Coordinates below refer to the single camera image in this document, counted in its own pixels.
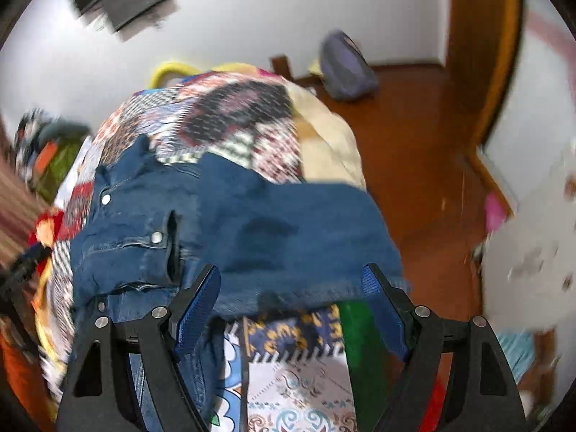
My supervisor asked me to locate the person's orange clothing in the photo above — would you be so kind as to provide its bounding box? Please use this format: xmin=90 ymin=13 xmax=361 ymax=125
xmin=0 ymin=319 xmax=57 ymax=432

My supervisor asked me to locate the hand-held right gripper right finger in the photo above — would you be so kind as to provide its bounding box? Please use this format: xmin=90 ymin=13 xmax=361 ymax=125
xmin=362 ymin=263 xmax=527 ymax=432

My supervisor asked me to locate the pink object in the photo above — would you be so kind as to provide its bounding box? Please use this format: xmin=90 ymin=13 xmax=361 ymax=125
xmin=485 ymin=193 xmax=510 ymax=231

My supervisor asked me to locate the light blue cloth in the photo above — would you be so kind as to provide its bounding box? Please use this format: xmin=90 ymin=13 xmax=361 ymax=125
xmin=494 ymin=332 xmax=537 ymax=384

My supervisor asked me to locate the cream blanket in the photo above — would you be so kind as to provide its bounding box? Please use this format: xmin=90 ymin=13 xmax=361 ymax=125
xmin=288 ymin=83 xmax=367 ymax=190

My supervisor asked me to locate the white printed cloth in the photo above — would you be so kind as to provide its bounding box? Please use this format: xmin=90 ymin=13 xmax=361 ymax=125
xmin=479 ymin=141 xmax=576 ymax=336

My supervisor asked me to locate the blue denim jacket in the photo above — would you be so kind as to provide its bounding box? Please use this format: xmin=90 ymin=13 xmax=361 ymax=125
xmin=67 ymin=135 xmax=412 ymax=432

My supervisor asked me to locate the wooden door frame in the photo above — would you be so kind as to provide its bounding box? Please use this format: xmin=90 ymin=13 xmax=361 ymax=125
xmin=443 ymin=0 xmax=525 ymax=217

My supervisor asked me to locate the wooden chair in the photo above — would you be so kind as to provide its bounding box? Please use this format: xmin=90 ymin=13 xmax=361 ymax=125
xmin=270 ymin=55 xmax=325 ymax=96

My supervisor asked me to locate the striped curtain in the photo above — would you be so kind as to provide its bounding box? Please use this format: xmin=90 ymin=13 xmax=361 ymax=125
xmin=0 ymin=144 xmax=48 ymax=271

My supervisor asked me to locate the red plush toy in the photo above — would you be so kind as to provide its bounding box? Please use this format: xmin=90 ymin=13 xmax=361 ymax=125
xmin=28 ymin=209 xmax=69 ymax=255

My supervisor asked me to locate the pile of clothes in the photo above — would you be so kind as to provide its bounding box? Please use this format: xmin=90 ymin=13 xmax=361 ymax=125
xmin=13 ymin=108 xmax=93 ymax=176

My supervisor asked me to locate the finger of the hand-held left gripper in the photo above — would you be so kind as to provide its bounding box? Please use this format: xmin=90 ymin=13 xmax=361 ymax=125
xmin=11 ymin=245 xmax=51 ymax=276

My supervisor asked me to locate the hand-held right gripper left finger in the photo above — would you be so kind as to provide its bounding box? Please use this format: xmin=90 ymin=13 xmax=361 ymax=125
xmin=56 ymin=265 xmax=221 ymax=432

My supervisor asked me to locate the patchwork printed blanket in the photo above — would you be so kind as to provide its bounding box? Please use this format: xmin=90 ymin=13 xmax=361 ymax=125
xmin=36 ymin=69 xmax=361 ymax=432

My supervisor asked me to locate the purple backpack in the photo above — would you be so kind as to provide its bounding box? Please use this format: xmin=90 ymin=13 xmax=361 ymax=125
xmin=319 ymin=29 xmax=379 ymax=100

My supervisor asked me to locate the green cloth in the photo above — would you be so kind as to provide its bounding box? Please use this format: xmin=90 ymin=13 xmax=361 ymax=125
xmin=337 ymin=301 xmax=393 ymax=430

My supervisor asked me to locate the green box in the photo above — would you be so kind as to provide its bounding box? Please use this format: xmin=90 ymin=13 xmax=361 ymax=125
xmin=33 ymin=137 xmax=88 ymax=203

